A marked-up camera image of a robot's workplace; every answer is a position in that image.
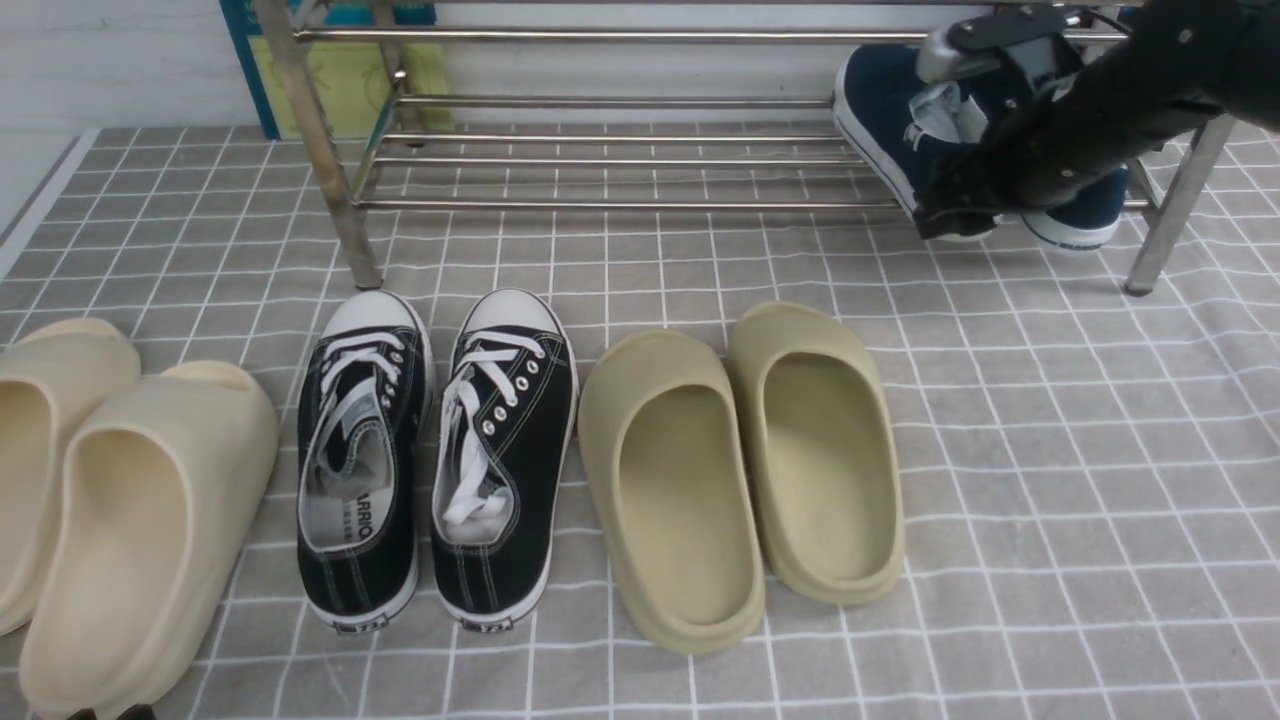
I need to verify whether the navy slip-on shoe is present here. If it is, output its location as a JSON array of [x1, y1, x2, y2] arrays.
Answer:
[[1021, 165, 1132, 256], [833, 44, 988, 217]]

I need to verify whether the black canvas sneaker right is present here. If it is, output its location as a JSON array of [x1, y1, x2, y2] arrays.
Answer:
[[431, 288, 579, 633]]

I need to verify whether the cream slipper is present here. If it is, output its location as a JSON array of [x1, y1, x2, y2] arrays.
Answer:
[[1, 316, 141, 634], [19, 361, 279, 719]]

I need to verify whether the grey checked tablecloth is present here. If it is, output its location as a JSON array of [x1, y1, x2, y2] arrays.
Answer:
[[3, 127, 1277, 719]]

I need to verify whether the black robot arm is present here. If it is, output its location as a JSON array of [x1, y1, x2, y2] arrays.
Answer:
[[913, 1, 1279, 240]]

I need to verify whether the black canvas sneaker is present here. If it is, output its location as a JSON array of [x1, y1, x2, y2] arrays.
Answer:
[[431, 288, 579, 633], [296, 290, 435, 634]]

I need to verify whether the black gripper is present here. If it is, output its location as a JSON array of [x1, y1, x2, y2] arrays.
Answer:
[[911, 95, 1061, 241]]

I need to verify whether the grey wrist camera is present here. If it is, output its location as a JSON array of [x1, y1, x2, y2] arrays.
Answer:
[[915, 4, 1085, 101]]

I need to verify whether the olive green slipper left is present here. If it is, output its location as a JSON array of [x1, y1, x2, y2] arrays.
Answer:
[[577, 331, 765, 653]]

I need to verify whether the blue and yellow book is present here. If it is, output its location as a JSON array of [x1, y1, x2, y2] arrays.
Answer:
[[220, 1, 451, 140]]

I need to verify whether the olive green slipper right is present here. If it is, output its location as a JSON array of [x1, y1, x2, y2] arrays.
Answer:
[[727, 301, 905, 605]]

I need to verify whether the olive green slipper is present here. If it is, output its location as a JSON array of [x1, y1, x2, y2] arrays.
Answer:
[[577, 331, 765, 653], [727, 301, 905, 605]]

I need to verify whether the cream slipper far left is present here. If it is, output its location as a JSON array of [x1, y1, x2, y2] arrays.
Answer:
[[1, 316, 141, 634]]

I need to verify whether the black canvas sneaker left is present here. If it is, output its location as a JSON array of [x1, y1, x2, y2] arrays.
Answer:
[[296, 290, 435, 634]]

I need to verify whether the metal shoe rack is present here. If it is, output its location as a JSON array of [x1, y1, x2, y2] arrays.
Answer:
[[253, 1, 1239, 296]]

